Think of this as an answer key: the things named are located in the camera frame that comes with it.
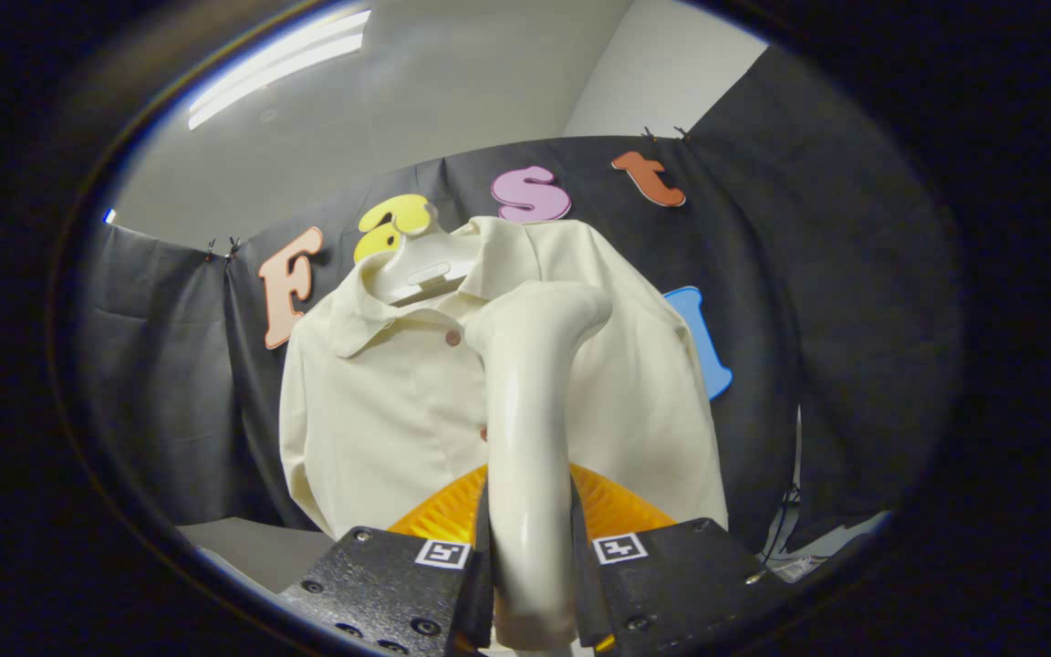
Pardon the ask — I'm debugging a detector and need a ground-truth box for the ceiling light panel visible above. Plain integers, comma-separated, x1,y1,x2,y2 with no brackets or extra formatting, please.
186,9,371,130

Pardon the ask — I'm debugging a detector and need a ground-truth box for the cream button-up shirt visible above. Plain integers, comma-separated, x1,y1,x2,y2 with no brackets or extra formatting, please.
279,216,729,541

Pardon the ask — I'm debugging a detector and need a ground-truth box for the black cable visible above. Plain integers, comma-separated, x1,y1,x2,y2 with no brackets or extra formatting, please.
761,484,805,563

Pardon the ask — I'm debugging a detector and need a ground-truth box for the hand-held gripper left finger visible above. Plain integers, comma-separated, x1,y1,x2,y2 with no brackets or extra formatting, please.
279,464,496,657

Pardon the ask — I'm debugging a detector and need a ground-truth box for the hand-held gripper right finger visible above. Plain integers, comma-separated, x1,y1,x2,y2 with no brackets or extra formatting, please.
567,462,791,656

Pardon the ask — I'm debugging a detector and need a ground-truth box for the grey cabinet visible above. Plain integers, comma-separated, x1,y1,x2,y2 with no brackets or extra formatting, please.
177,517,337,594

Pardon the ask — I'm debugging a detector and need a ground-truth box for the white clothes hanger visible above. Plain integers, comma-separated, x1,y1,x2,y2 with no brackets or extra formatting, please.
370,205,483,307

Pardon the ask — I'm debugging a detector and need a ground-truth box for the black backdrop cloth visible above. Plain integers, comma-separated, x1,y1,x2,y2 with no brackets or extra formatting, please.
69,46,964,553

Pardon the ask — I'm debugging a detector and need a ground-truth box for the white garment steamer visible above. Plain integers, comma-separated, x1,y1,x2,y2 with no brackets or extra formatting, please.
464,281,613,651

